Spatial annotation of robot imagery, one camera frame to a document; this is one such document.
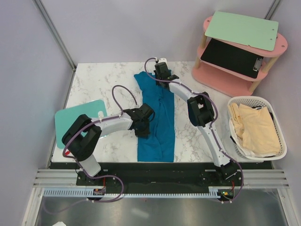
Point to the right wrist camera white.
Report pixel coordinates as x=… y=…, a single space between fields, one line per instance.
x=161 y=60

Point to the teal cutting board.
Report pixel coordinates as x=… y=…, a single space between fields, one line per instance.
x=66 y=117

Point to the green board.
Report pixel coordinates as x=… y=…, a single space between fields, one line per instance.
x=246 y=30

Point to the white laundry basket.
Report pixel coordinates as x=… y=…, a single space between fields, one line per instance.
x=258 y=102

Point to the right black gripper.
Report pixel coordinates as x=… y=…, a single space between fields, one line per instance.
x=157 y=83

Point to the beige t shirt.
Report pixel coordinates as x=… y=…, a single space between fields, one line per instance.
x=253 y=130

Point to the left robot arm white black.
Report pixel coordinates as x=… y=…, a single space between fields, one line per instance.
x=82 y=136

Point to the white paper scrap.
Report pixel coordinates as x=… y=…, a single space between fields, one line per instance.
x=60 y=223

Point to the aluminium frame post left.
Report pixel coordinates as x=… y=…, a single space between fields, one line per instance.
x=54 y=32

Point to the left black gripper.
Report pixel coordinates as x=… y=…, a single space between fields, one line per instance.
x=146 y=133

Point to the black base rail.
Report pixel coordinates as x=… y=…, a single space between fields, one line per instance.
x=160 y=177

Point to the pink three tier shelf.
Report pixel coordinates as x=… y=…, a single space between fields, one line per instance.
x=231 y=83

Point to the blue t shirt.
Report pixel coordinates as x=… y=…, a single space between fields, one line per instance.
x=159 y=146

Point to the aluminium frame post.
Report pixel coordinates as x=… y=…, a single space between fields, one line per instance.
x=272 y=9
x=54 y=32

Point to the white cable duct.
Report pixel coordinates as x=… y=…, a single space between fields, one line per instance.
x=90 y=192

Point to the aluminium extrusion rail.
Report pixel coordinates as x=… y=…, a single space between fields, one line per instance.
x=253 y=178

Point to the aluminium frame post right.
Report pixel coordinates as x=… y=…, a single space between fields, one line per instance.
x=272 y=9

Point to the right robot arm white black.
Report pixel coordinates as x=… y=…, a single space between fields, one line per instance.
x=202 y=114

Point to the black clipboard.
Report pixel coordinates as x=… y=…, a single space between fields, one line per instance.
x=232 y=58

